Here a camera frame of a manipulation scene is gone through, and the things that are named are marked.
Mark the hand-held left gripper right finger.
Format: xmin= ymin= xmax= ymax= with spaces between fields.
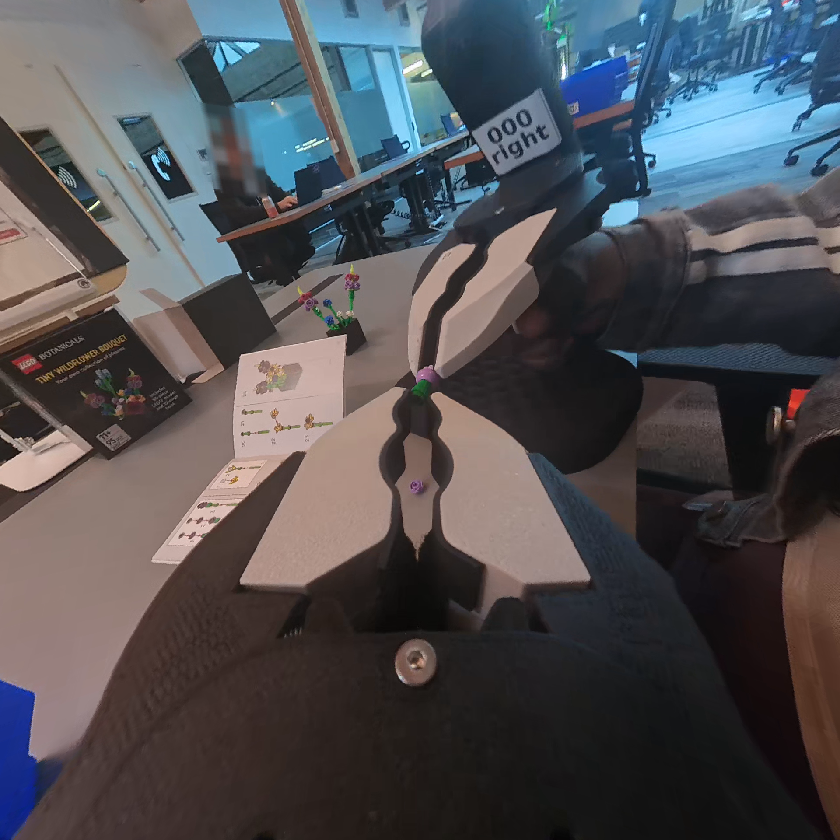
xmin=428 ymin=392 xmax=592 ymax=618

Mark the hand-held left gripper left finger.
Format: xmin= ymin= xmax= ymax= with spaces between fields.
xmin=239 ymin=387 xmax=408 ymax=595

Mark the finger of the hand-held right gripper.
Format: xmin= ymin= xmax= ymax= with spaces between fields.
xmin=407 ymin=236 xmax=492 ymax=375
xmin=433 ymin=209 xmax=557 ymax=378

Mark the person's right forearm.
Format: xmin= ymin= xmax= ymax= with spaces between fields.
xmin=600 ymin=172 xmax=840 ymax=355

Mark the grey desk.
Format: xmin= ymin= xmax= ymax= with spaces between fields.
xmin=0 ymin=246 xmax=641 ymax=769

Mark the person's right hand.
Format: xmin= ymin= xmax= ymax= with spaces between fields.
xmin=514 ymin=231 xmax=627 ymax=361

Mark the toy flower bouquet model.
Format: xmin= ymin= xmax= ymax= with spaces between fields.
xmin=297 ymin=264 xmax=367 ymax=357

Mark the blue plastic storage bin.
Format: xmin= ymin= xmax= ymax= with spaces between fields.
xmin=561 ymin=56 xmax=632 ymax=120
xmin=0 ymin=679 xmax=63 ymax=840

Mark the toy flower instruction booklet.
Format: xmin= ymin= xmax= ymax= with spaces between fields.
xmin=152 ymin=336 xmax=347 ymax=565

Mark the long wooden office table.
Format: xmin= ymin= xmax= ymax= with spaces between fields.
xmin=217 ymin=128 xmax=480 ymax=263

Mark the black dimpled cushion pad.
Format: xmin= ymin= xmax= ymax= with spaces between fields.
xmin=453 ymin=348 xmax=644 ymax=475

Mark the black office chair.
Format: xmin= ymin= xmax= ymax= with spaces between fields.
xmin=617 ymin=0 xmax=677 ymax=198
xmin=784 ymin=29 xmax=840 ymax=177

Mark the dark laptop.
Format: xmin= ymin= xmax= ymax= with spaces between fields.
xmin=293 ymin=156 xmax=346 ymax=206

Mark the wooden pillar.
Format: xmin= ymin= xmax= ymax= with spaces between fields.
xmin=279 ymin=0 xmax=360 ymax=179

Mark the black open cardboard box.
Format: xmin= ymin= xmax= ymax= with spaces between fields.
xmin=134 ymin=272 xmax=277 ymax=385

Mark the black chair armrest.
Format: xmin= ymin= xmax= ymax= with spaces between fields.
xmin=637 ymin=348 xmax=840 ymax=490

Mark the black toy flower box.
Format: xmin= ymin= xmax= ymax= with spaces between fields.
xmin=0 ymin=308 xmax=193 ymax=460

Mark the grey denim jacket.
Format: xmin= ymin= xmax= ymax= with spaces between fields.
xmin=682 ymin=374 xmax=840 ymax=546

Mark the white board black frame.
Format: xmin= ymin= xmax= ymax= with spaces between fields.
xmin=0 ymin=118 xmax=129 ymax=316

